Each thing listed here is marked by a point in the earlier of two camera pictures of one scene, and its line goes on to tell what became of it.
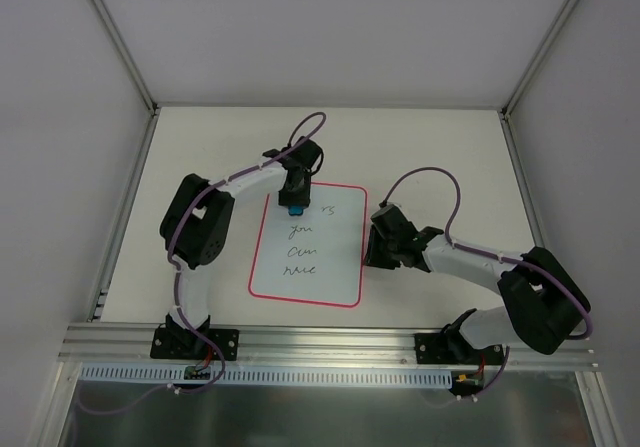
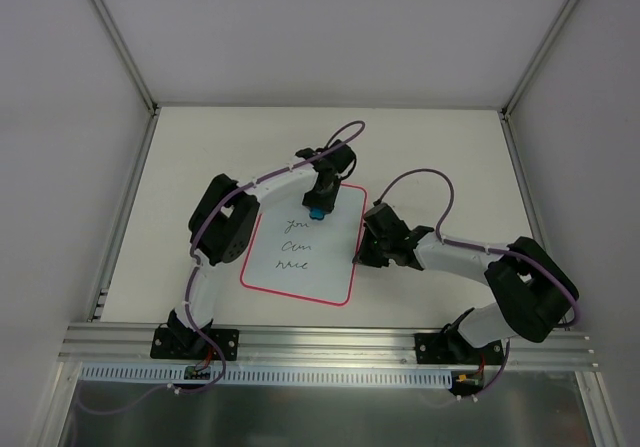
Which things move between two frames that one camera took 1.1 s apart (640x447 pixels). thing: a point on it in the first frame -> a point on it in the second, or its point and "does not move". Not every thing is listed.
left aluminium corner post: x=119 y=39 does not move
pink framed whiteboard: x=315 y=257 does not move
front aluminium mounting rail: x=130 y=345 does not move
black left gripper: x=294 y=199 -> x=320 y=200
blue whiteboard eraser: x=295 y=210 -> x=317 y=213
